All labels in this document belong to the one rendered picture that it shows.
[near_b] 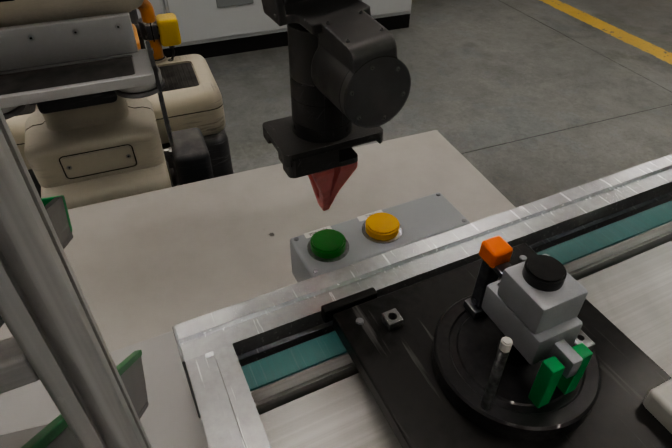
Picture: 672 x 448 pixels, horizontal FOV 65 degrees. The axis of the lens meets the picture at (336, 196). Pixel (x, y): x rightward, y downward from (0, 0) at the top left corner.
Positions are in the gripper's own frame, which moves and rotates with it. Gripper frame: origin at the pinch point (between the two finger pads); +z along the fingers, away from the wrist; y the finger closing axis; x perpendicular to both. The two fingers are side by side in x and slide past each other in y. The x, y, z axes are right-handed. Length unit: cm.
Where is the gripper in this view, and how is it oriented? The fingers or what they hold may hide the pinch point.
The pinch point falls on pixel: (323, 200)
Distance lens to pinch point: 56.4
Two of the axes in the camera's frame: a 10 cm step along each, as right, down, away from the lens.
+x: -4.3, -5.6, 7.1
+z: 0.0, 7.8, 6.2
